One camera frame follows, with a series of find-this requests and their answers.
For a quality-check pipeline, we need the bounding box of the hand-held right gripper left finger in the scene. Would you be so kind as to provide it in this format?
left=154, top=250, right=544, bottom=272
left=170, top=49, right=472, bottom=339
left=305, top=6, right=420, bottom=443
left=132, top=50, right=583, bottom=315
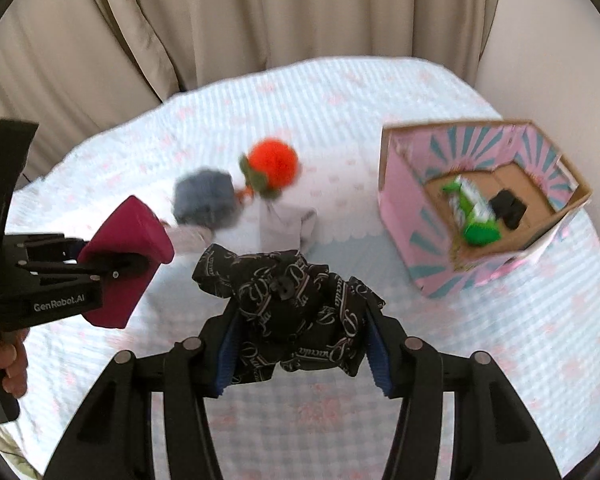
left=51, top=314, right=243, bottom=480

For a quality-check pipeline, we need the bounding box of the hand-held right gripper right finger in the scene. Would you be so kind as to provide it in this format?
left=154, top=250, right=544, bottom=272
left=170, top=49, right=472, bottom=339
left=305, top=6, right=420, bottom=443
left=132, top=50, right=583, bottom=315
left=363, top=305, right=557, bottom=480

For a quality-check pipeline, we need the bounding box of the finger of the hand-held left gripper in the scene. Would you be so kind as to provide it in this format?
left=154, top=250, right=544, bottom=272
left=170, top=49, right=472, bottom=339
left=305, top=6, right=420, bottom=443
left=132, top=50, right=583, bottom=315
left=78, top=253, right=154, bottom=281

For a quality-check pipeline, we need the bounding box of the magenta soft pouch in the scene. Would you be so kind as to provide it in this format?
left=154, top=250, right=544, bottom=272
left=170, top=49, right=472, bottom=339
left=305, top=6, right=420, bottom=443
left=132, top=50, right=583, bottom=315
left=78, top=195, right=176, bottom=330

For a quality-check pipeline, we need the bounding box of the black printed cloth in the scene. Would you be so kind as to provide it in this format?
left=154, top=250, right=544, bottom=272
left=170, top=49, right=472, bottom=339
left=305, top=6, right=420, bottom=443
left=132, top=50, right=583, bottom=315
left=191, top=243, right=386, bottom=378

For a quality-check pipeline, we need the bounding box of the pink cardboard box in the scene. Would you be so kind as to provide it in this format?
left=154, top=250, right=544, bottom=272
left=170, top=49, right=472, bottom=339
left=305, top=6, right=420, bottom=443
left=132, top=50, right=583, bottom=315
left=378, top=119, right=594, bottom=299

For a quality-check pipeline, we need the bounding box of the black soft item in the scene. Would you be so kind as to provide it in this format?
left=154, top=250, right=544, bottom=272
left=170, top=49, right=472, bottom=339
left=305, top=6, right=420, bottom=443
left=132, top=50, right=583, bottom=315
left=490, top=189, right=527, bottom=230

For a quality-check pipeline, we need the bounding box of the person's left hand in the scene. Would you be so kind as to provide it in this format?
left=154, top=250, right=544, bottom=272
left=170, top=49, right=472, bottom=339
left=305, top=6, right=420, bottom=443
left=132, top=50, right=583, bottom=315
left=0, top=335, right=30, bottom=400

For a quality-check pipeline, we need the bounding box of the grey fuzzy plush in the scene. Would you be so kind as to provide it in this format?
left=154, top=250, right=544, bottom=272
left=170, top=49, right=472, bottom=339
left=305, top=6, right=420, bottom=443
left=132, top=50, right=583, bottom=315
left=173, top=168, right=241, bottom=231

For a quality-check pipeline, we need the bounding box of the green plush toy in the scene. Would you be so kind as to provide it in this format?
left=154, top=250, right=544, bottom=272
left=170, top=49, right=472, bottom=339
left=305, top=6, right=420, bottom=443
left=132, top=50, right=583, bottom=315
left=441, top=175, right=503, bottom=247

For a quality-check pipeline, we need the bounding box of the orange plush ball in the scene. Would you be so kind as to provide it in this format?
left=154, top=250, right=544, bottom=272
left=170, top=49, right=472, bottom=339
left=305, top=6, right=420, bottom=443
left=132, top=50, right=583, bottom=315
left=239, top=137, right=301, bottom=201

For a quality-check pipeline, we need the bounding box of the beige curtain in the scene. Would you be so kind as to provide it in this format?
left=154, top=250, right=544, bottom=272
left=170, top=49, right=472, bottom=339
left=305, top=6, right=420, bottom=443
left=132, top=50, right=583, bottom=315
left=0, top=0, right=502, bottom=181

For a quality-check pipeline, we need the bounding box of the white quilted blanket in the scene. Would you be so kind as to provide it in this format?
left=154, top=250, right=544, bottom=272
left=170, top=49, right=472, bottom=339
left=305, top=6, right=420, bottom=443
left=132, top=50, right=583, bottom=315
left=0, top=55, right=600, bottom=480

